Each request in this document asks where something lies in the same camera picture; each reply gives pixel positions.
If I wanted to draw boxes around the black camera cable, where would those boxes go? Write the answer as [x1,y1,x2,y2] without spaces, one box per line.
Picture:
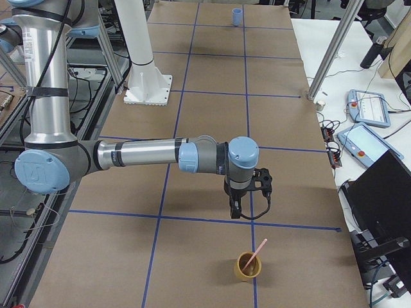
[239,191,274,221]

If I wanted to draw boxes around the aluminium frame post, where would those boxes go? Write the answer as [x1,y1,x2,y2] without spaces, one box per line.
[306,0,364,101]

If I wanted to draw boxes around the blue cup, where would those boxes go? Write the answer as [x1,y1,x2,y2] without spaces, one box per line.
[232,8,243,26]

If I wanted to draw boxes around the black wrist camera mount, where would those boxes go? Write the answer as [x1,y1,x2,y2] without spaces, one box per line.
[253,168,272,198]

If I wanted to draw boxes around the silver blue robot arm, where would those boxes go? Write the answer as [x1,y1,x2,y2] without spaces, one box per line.
[11,1,263,219]

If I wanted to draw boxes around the yellow cup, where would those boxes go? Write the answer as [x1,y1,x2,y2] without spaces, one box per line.
[234,252,262,282]

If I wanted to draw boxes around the brown paper table cover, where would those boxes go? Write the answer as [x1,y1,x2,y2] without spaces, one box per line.
[17,1,367,307]

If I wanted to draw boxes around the white pedestal with base plate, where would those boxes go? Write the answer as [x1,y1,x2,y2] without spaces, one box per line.
[115,0,173,106]

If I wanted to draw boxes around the upper teach pendant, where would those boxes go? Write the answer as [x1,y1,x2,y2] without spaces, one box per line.
[347,89,391,128]

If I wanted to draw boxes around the teach pendant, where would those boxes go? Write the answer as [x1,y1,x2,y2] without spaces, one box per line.
[337,123,404,167]
[347,89,391,128]

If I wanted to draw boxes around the lower teach pendant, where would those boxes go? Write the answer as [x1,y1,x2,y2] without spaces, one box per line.
[337,123,404,167]

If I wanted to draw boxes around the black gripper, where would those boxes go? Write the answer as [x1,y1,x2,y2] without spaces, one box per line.
[223,179,254,219]

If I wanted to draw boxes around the black monitor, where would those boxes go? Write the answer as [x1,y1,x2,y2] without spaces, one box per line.
[341,150,410,298]

